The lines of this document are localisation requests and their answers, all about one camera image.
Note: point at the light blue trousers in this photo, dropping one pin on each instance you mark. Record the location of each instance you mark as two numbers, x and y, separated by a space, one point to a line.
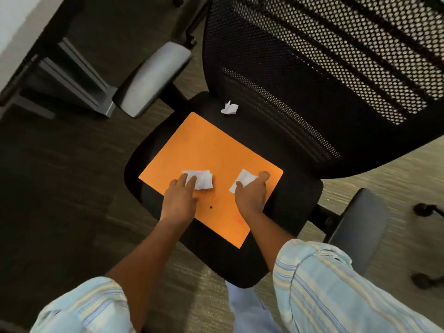
249 308

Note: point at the person's right hand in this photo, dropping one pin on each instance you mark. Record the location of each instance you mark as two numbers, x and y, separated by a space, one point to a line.
251 197

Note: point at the person's left forearm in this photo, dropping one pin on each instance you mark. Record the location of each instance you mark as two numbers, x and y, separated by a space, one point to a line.
149 263

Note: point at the person's right forearm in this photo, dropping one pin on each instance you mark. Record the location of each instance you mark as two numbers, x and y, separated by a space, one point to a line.
268 239

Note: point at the orange paper folder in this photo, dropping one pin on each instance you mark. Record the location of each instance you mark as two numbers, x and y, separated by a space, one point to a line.
208 149

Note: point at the person's left hand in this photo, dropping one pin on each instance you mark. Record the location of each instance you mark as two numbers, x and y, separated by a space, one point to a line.
178 204

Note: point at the black mesh office chair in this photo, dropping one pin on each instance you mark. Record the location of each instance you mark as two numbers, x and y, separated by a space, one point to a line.
312 100

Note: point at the striped pale blue shirt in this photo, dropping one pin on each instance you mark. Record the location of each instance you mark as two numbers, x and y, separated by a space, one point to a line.
329 291

